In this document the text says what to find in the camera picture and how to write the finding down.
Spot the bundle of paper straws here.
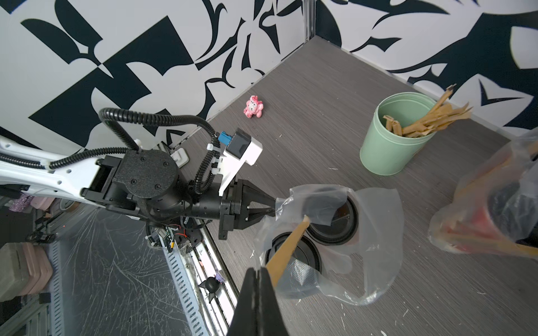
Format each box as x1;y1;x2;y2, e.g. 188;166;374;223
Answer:
382;84;472;138

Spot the red milk tea cup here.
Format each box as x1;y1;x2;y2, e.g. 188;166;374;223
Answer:
307;198;359;246

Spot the green straw holder cup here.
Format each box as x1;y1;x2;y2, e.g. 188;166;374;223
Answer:
360;92;436;176

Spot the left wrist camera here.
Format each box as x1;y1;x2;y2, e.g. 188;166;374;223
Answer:
211;128;263;197

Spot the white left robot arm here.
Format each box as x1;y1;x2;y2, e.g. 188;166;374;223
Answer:
1;108;275;239

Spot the small purple figure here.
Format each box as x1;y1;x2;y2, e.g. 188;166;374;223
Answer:
198;272;225;303

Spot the pink plush toy figure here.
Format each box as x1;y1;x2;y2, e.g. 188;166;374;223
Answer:
243;95;264;118

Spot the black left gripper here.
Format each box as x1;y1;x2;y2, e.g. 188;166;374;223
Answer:
81;150;276;230

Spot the pale milk tea cup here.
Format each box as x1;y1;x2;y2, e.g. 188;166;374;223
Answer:
276;236;322;300

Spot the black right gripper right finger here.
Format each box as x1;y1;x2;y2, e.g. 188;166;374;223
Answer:
257;267;289;336

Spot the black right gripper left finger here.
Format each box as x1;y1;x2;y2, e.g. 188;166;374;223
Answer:
227;268;259;336

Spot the clear plastic carrier bag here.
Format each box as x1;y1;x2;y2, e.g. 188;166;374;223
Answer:
429;129;537;259

